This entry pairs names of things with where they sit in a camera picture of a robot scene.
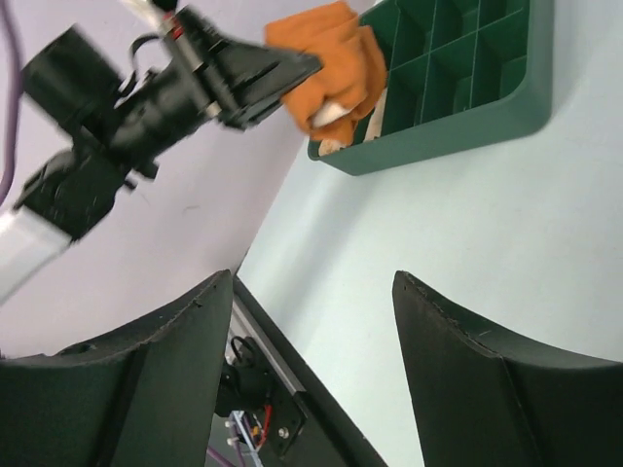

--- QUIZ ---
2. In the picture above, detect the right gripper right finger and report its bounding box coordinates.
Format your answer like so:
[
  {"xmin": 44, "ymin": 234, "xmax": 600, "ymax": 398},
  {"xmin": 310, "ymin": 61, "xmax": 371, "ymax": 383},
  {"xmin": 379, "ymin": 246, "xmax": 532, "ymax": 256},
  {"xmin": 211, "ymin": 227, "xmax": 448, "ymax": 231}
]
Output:
[{"xmin": 392, "ymin": 271, "xmax": 622, "ymax": 466}]

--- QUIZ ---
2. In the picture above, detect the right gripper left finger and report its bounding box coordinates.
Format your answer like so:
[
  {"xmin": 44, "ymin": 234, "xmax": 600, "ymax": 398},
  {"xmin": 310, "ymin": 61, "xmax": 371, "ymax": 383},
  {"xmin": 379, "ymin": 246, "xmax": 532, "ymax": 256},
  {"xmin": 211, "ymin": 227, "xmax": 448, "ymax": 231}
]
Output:
[{"xmin": 1, "ymin": 270, "xmax": 233, "ymax": 466}]

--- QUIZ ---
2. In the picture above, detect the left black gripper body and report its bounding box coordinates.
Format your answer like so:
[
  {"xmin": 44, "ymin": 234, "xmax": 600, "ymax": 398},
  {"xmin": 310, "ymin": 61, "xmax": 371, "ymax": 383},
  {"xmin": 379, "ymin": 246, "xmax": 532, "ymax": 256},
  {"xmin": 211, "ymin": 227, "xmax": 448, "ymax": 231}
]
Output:
[{"xmin": 163, "ymin": 6, "xmax": 322, "ymax": 130}]

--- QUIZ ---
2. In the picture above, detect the orange brown underwear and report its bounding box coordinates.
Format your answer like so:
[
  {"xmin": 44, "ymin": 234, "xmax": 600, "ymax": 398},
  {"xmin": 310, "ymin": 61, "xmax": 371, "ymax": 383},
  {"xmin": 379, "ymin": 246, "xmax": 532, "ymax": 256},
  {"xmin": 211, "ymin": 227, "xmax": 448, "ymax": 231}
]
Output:
[{"xmin": 264, "ymin": 1, "xmax": 387, "ymax": 146}]

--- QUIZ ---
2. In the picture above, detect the beige navy-trimmed underwear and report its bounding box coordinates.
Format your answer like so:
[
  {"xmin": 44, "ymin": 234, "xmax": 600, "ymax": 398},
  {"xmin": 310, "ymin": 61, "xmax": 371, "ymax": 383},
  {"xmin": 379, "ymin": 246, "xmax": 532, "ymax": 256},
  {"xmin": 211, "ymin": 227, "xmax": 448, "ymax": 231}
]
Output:
[{"xmin": 363, "ymin": 89, "xmax": 387, "ymax": 142}]

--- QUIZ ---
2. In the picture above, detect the peach boxer underwear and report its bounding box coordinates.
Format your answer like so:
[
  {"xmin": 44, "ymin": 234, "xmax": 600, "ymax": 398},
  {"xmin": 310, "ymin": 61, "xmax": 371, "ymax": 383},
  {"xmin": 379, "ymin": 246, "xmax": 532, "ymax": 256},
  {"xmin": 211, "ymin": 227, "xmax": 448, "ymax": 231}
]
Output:
[{"xmin": 317, "ymin": 139, "xmax": 348, "ymax": 157}]

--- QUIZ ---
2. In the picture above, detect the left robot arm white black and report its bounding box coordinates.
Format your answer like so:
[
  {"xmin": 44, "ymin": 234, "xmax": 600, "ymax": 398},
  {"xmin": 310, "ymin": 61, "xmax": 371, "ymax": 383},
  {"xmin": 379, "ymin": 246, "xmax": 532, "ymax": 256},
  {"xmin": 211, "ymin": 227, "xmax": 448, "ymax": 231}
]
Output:
[{"xmin": 1, "ymin": 1, "xmax": 321, "ymax": 298}]

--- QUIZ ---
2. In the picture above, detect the green compartment tray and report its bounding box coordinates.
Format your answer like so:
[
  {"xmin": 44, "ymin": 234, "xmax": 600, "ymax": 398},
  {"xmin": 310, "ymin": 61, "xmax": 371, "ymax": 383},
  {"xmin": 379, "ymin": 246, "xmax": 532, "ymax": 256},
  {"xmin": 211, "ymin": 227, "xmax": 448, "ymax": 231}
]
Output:
[{"xmin": 307, "ymin": 0, "xmax": 555, "ymax": 176}]

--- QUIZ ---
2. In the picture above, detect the aluminium front rail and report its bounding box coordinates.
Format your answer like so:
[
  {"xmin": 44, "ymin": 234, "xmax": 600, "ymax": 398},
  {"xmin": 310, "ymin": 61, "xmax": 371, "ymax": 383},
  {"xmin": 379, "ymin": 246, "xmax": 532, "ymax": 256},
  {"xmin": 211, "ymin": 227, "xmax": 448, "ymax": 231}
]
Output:
[{"xmin": 230, "ymin": 295, "xmax": 305, "ymax": 394}]

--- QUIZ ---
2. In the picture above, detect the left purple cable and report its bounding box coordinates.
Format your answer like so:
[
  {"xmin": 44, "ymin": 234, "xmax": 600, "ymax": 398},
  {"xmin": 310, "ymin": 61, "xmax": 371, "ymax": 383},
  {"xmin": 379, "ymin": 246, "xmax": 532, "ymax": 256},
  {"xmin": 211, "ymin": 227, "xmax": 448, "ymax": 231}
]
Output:
[{"xmin": 0, "ymin": 0, "xmax": 23, "ymax": 205}]

